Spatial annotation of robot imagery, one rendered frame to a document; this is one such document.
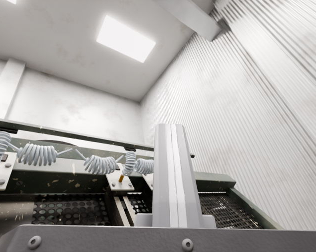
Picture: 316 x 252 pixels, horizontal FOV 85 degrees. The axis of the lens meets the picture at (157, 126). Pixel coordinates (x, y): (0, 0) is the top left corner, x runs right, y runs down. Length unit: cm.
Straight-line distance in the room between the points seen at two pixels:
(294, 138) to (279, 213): 92
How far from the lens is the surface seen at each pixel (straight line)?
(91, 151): 133
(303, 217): 265
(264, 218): 140
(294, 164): 263
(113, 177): 77
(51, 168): 76
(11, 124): 66
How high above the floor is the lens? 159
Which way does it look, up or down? 32 degrees up
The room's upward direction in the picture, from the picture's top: 11 degrees counter-clockwise
